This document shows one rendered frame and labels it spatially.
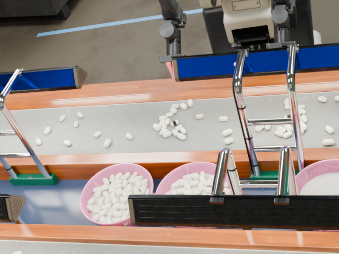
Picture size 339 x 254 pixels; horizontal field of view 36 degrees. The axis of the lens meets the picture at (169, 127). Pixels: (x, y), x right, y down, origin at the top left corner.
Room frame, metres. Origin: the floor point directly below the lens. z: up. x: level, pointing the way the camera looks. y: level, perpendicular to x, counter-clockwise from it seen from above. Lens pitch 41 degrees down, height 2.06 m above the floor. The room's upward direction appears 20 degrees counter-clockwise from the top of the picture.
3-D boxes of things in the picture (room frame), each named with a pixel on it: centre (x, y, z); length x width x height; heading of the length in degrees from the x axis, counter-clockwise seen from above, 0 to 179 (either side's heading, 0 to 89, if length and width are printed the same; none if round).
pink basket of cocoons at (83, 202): (1.24, 0.25, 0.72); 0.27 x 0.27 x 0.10
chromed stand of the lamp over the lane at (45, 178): (1.61, 0.55, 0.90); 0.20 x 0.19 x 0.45; 64
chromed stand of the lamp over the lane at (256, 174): (1.18, -0.33, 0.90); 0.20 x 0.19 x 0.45; 64
